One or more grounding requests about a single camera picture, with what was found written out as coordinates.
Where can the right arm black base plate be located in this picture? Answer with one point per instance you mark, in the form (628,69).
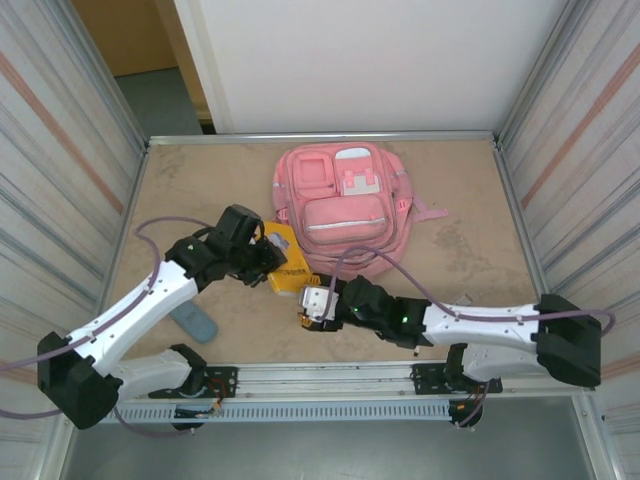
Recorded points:
(425,372)

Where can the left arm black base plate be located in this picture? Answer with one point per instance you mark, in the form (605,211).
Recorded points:
(225,375)

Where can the yellow book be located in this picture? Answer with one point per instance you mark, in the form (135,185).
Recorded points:
(295,265)

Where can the blue-grey oval pencil case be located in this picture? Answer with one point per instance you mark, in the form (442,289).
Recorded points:
(200,327)

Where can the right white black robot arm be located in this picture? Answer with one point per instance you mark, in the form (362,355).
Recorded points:
(480,332)

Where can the white door frame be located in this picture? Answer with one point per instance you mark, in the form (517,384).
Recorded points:
(205,60)

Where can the pink school backpack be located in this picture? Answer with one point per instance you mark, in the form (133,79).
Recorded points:
(345,220)

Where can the black table clamp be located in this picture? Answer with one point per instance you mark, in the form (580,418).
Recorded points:
(465,415)
(187,429)

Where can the wide aluminium base rail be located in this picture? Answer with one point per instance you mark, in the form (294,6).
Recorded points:
(325,375)

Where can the striped translucent side panel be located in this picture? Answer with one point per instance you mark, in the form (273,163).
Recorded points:
(590,150)
(50,150)

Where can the aluminium table side rail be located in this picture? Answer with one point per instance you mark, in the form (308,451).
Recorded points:
(525,240)
(125,200)

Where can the thin aluminium table edge rail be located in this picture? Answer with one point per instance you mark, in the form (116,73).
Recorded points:
(325,136)

